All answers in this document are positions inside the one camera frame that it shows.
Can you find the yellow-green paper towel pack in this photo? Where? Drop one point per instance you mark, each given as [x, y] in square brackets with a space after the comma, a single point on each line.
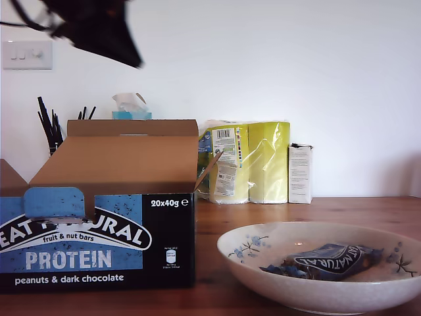
[263, 164]

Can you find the black and blue snackbar carton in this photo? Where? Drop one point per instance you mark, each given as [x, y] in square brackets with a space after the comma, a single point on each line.
[112, 230]

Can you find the white floral ceramic plate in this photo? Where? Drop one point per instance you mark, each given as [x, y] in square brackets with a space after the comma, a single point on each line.
[315, 289]

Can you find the light blue tissue box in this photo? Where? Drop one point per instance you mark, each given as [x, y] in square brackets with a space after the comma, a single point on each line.
[131, 115]

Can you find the white light switch plate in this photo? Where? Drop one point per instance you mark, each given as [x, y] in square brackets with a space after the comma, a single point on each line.
[28, 61]

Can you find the dark blue snackbar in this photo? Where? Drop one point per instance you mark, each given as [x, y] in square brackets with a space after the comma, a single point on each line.
[332, 263]

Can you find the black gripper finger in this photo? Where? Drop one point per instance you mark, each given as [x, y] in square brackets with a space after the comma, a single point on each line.
[118, 46]

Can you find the small white printed carton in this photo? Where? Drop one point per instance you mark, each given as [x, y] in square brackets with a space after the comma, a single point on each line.
[300, 177]

